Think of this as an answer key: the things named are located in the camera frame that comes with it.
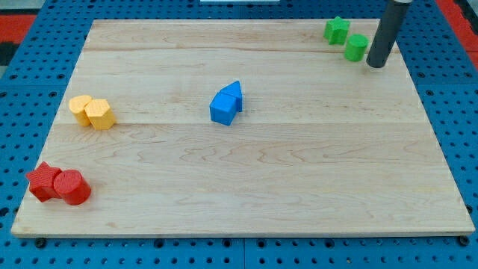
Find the light wooden board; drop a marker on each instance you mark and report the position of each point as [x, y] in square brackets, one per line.
[323, 148]

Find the red star block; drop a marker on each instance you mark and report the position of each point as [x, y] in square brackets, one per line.
[41, 182]

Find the green cylinder block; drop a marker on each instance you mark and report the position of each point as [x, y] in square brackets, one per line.
[356, 47]

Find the green star block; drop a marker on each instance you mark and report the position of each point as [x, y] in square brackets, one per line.
[336, 31]

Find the red cylinder block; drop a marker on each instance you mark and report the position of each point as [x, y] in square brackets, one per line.
[71, 187]

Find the blue cube block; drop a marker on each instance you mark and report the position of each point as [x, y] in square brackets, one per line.
[223, 109]

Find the blue triangle block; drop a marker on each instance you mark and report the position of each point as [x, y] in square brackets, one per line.
[234, 89]

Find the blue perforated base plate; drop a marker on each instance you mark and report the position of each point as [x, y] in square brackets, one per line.
[36, 78]

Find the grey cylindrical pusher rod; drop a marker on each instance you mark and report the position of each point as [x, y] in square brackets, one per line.
[387, 31]

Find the yellow hexagon block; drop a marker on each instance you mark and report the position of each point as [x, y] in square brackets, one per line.
[100, 114]

